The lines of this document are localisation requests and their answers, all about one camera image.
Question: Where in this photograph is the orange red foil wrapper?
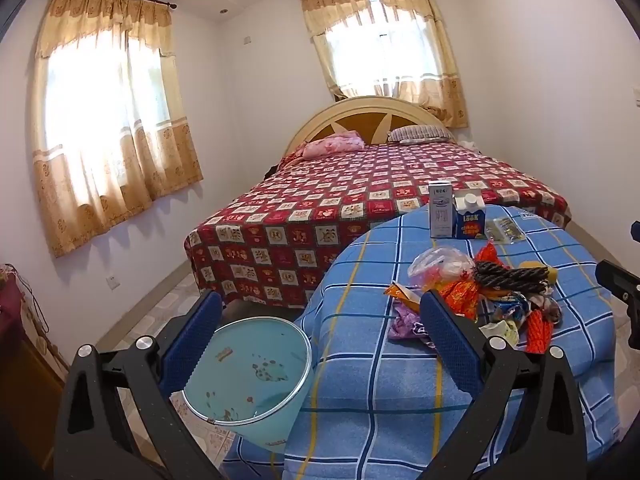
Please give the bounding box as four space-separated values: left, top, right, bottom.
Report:
440 241 501 318

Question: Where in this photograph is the red patterned bedsheet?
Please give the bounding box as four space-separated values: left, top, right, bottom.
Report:
184 141 572 308

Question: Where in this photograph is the black twisted rope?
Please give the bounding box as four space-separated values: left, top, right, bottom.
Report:
472 260 551 293

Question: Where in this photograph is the striped pillow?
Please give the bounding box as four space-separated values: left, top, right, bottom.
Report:
387 125 456 145

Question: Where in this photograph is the light blue trash bin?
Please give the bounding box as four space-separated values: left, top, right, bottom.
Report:
181 316 313 453

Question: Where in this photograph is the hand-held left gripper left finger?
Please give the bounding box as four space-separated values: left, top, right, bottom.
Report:
52 290 223 480

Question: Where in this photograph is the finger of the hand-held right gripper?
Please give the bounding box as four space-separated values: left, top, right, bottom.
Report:
595 259 640 351

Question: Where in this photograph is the pale crumpled wrapper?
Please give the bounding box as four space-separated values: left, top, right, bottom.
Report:
480 320 521 346

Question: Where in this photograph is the wide beige window curtain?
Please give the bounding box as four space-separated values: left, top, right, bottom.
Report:
31 0 205 258

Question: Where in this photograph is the wooden cabinet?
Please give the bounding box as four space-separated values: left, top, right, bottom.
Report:
0 262 68 466

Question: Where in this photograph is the clear plastic bag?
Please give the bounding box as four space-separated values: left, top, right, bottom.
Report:
407 246 476 291

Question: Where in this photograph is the purple wrapper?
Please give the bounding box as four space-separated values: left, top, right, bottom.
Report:
387 302 426 341

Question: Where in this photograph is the blue plaid tablecloth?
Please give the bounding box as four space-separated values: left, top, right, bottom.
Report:
220 205 631 480

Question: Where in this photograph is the white carton box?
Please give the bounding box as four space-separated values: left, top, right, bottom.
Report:
429 182 455 238

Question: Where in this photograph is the cream wooden headboard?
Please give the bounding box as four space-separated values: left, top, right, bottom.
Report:
282 96 453 161

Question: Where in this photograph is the narrow beige window curtain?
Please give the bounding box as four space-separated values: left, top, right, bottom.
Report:
300 0 470 128

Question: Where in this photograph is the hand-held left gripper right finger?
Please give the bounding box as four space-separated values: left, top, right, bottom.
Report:
420 289 588 480

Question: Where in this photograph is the blue milk carton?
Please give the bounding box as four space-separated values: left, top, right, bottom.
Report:
452 195 487 240

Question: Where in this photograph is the thin cable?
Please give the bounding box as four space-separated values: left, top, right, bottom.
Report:
15 270 51 336

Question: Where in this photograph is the brown patterned wrapper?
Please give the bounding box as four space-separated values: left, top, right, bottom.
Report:
530 295 563 323

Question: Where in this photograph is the clear blister packet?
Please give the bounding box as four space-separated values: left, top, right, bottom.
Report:
485 217 526 243

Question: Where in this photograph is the blue printed wrapper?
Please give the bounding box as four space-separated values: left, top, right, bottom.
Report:
492 292 531 321

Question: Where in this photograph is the silver orange snack wrapper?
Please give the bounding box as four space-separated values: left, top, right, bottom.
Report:
384 282 423 311

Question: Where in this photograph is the pink pillow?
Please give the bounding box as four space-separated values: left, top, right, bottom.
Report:
302 131 365 161

